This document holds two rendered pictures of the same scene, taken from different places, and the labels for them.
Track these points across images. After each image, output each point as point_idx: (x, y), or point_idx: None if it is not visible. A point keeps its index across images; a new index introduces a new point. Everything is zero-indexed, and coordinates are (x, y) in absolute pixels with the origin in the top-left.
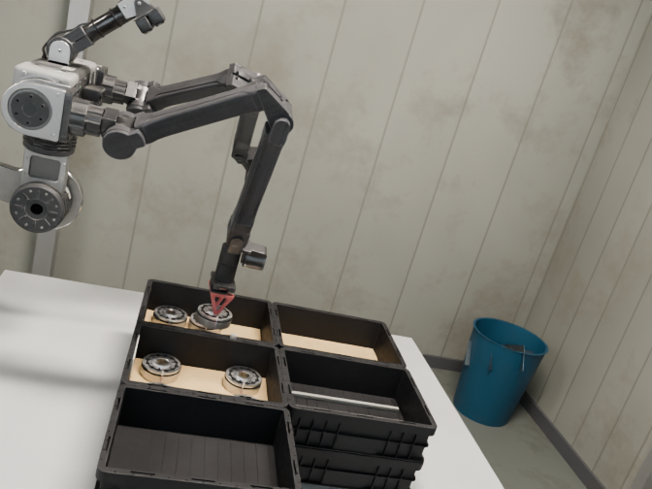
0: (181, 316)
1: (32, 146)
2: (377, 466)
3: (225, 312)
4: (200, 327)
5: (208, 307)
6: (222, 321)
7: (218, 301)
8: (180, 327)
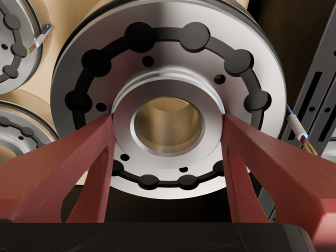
0: (0, 121)
1: None
2: None
3: (163, 55)
4: (41, 57)
5: (120, 155)
6: (283, 76)
7: (102, 143)
8: (261, 202)
